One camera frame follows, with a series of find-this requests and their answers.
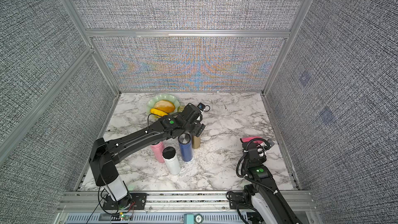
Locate gold gradient thermos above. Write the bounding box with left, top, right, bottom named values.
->
left=191, top=136, right=201, bottom=149

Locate pink thermos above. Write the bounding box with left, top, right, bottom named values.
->
left=150, top=142, right=165, bottom=163

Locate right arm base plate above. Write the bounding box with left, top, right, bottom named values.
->
left=226, top=190, right=257, bottom=210

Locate blue thermos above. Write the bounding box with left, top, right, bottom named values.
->
left=178, top=133, right=193, bottom=162

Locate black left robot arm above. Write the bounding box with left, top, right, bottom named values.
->
left=89, top=103, right=208, bottom=205

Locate aluminium front rail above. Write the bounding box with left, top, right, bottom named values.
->
left=52, top=190, right=321, bottom=224

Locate yellow banana toy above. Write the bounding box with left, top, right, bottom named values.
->
left=150, top=108, right=168, bottom=118

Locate white thermos black lid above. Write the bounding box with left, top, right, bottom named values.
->
left=162, top=146, right=181, bottom=175

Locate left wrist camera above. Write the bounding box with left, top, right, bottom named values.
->
left=197, top=103, right=207, bottom=112

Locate green scalloped plate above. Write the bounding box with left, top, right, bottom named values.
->
left=147, top=94, right=180, bottom=118

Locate pink cloth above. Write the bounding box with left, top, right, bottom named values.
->
left=240, top=136, right=264, bottom=144

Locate orange bread bun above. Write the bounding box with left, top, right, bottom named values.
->
left=153, top=100, right=176, bottom=113

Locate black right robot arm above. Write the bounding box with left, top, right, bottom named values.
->
left=235, top=136, right=301, bottom=224

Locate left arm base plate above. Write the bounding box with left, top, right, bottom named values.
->
left=102, top=193, right=148, bottom=211

